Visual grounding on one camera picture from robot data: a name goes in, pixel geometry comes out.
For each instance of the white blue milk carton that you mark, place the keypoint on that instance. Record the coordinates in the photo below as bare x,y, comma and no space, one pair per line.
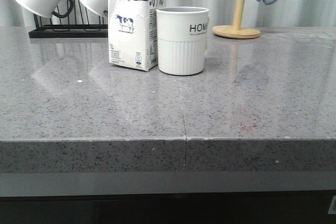
132,34

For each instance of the wooden mug tree stand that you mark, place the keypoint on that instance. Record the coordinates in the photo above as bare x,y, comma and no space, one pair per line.
236,31

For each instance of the white HOME ribbed cup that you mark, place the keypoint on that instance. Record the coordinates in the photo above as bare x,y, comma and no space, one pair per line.
182,39

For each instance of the black wire mug rack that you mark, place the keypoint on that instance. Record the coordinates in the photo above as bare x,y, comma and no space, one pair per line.
81,23

